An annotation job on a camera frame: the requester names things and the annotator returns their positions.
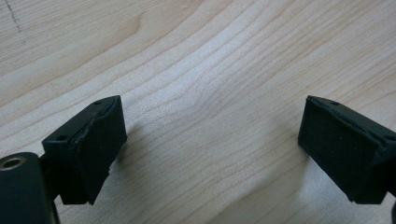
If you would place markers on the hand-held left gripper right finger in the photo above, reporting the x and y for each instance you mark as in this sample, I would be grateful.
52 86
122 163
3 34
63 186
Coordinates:
345 149

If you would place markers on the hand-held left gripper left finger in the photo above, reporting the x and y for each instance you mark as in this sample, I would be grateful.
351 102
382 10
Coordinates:
93 149

